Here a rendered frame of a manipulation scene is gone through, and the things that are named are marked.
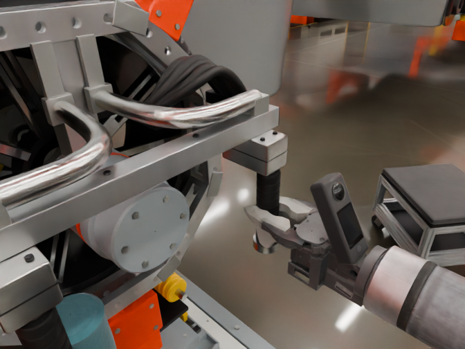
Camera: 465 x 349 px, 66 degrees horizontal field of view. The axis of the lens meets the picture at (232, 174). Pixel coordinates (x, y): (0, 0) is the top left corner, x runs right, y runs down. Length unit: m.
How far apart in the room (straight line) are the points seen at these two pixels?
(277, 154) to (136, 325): 0.48
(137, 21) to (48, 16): 0.12
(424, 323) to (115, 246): 0.37
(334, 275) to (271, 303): 0.98
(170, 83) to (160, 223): 0.20
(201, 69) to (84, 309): 0.38
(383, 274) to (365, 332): 1.03
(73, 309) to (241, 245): 1.23
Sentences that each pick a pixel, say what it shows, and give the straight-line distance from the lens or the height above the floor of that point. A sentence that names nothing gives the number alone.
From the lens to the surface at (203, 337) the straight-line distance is 1.23.
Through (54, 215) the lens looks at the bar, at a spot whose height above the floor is 0.97.
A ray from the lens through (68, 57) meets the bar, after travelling 0.54.
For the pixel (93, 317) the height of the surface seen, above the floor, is 0.74.
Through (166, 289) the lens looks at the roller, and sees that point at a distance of 0.86.
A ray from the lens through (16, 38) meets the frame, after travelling 0.51.
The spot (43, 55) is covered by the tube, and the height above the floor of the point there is 1.07.
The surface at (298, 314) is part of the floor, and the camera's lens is 1.49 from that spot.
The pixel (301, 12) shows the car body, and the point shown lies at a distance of 3.08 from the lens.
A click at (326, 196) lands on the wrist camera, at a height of 0.91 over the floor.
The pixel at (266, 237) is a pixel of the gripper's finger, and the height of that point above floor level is 0.80.
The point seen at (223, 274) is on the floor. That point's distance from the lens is 1.60.
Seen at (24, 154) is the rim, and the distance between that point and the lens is 0.66.
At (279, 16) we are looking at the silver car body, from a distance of 1.26.
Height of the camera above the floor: 1.16
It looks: 31 degrees down
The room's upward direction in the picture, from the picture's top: 1 degrees counter-clockwise
